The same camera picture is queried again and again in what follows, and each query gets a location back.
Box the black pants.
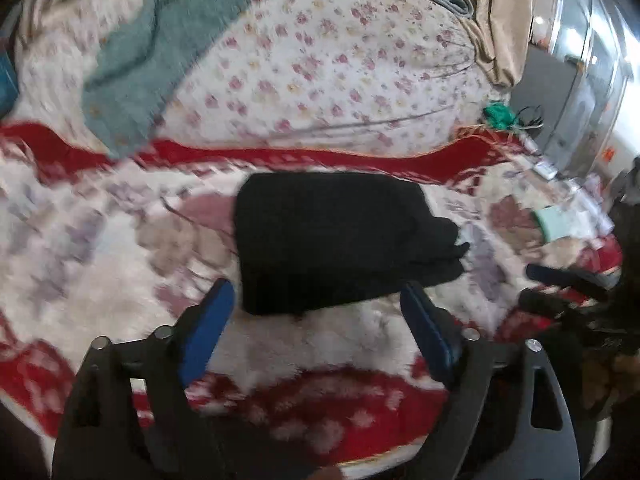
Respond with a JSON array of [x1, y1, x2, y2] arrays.
[[233, 172, 470, 316]]

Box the person's right hand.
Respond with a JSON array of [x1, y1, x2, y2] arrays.
[[580, 348, 639, 420]]

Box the person's left hand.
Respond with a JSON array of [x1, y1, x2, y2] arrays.
[[306, 466, 344, 480]]

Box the white green-trimmed cloth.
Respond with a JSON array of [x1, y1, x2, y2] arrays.
[[532, 205, 614, 243]]

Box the green cloth bundle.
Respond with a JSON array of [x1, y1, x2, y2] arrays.
[[483, 101, 518, 130]]

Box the white floral quilt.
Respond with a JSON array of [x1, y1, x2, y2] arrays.
[[9, 0, 501, 155]]

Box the beige curtain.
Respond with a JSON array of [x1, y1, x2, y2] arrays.
[[461, 0, 533, 89]]

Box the blue plastic bag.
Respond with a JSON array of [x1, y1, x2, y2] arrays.
[[0, 50, 20, 118]]

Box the white charger with cables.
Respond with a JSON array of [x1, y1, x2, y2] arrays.
[[523, 158, 559, 182]]

